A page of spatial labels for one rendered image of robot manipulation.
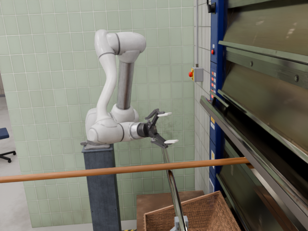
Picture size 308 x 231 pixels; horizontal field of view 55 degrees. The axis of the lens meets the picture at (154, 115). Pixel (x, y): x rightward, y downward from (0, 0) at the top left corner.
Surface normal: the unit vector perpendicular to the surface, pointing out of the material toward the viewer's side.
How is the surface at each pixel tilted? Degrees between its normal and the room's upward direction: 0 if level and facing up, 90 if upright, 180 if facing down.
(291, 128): 70
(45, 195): 90
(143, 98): 90
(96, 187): 90
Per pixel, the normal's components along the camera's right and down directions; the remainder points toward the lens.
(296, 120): -0.95, -0.27
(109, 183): 0.07, 0.29
